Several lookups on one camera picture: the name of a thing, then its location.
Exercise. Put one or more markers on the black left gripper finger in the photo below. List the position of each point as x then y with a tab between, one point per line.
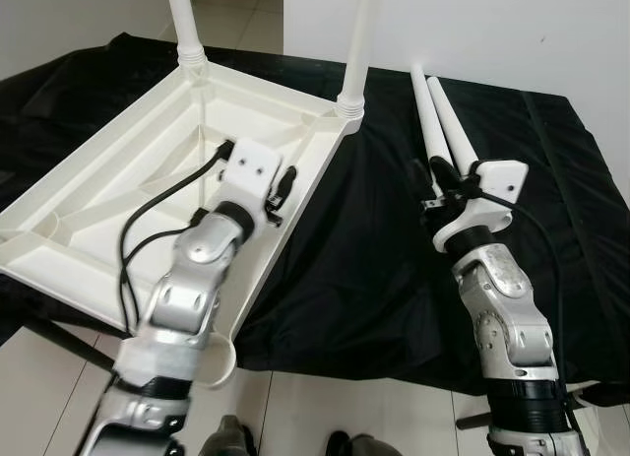
288	180

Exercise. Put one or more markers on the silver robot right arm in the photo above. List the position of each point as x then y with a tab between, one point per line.
507	318

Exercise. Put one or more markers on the grey robot right foot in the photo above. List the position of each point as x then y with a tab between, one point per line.
364	446

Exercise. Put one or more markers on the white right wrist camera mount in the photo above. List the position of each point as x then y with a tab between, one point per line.
487	195

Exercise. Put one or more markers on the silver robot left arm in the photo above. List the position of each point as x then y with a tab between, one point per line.
187	298

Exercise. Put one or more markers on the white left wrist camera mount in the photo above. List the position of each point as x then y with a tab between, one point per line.
246	175

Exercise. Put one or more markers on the grey robot foot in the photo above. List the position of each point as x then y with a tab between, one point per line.
228	438
364	446

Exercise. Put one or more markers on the grey robot left foot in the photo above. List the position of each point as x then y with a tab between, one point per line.
228	438

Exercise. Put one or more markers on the black table cloth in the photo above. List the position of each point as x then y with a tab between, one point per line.
374	259

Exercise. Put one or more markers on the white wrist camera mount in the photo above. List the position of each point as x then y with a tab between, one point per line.
246	175
487	195

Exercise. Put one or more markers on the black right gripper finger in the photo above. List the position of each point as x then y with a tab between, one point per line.
422	176
451	173

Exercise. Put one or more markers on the white plastic table top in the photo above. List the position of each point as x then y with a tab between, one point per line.
79	220

